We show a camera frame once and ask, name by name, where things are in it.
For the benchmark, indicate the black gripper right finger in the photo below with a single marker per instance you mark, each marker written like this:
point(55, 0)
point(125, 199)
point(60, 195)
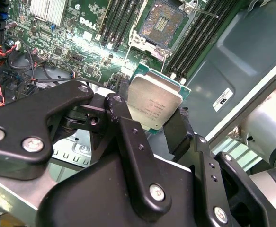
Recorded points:
point(180, 137)

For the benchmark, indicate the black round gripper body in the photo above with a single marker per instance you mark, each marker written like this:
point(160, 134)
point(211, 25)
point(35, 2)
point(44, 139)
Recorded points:
point(100, 201)

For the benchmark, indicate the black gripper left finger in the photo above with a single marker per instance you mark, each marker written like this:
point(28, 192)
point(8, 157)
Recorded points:
point(21, 113)

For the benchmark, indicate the silver square CPU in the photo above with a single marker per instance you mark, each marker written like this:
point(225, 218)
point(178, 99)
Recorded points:
point(156, 99)

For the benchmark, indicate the metal socket cover frame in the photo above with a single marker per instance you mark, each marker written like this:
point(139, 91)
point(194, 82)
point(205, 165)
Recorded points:
point(137, 40)

